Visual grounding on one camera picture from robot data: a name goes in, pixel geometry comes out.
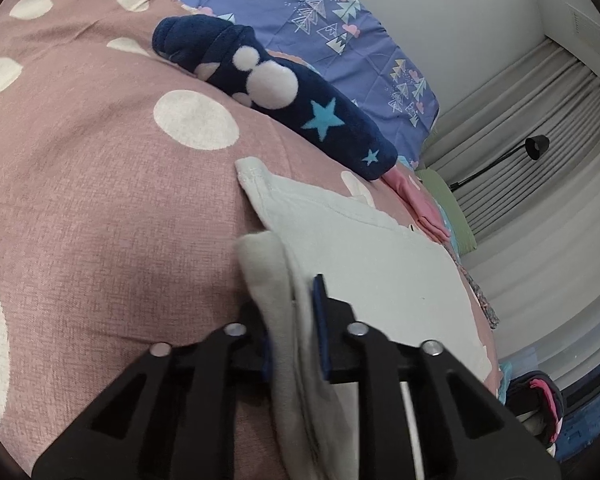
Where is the beige cotton garment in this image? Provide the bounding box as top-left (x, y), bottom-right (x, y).
top-left (235, 156), bottom-right (503, 480)

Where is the pink polka dot bedsheet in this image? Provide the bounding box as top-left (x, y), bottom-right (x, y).
top-left (0, 0), bottom-right (506, 480)

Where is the green pillow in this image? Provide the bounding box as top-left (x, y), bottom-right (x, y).
top-left (415, 167), bottom-right (478, 253)

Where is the floral patterned cloth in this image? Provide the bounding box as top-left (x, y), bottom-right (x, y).
top-left (452, 250), bottom-right (501, 331)

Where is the black floor lamp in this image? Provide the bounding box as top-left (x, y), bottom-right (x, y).
top-left (447, 135), bottom-right (551, 192)

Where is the pink folded garment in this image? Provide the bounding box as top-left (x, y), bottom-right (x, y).
top-left (382, 167), bottom-right (451, 243)

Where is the white ceiling vent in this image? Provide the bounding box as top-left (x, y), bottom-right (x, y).
top-left (570, 2), bottom-right (600, 63)

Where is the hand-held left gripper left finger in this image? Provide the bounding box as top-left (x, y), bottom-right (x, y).
top-left (32, 302), bottom-right (281, 480)

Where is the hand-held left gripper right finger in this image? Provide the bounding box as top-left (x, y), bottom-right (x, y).
top-left (312, 274), bottom-right (563, 480)

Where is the grey white curtain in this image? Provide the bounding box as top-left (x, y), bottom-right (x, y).
top-left (422, 35), bottom-right (600, 401)

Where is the navy star fleece garment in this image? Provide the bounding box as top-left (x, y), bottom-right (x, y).
top-left (151, 14), bottom-right (400, 182)

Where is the black and pink bag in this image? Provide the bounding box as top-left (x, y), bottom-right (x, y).
top-left (502, 370), bottom-right (566, 453)

